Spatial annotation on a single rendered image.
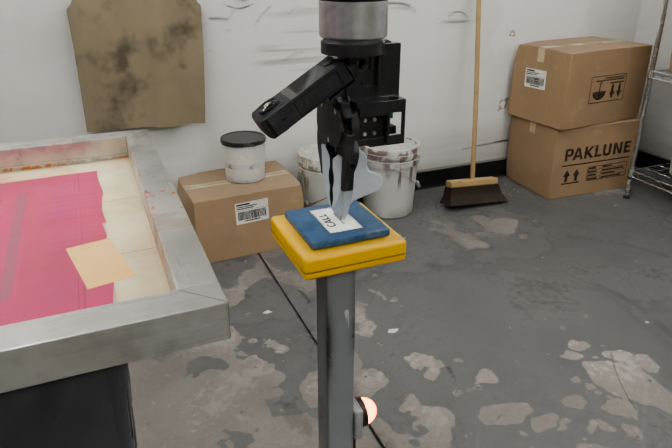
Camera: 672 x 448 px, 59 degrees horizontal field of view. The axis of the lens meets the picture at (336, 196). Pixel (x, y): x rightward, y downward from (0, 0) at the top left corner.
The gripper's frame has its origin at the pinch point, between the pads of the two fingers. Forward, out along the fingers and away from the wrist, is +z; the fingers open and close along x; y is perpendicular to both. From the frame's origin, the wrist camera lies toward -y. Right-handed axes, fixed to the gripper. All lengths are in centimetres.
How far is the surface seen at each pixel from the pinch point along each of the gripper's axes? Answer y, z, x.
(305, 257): -6.1, 2.3, -5.9
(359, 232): 1.1, 1.2, -4.6
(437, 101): 151, 47, 212
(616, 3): 270, -1, 212
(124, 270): -24.8, 2.1, -1.5
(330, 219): -0.6, 1.2, 0.0
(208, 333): -19.1, 1.3, -17.3
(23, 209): -35.6, 2.2, 20.5
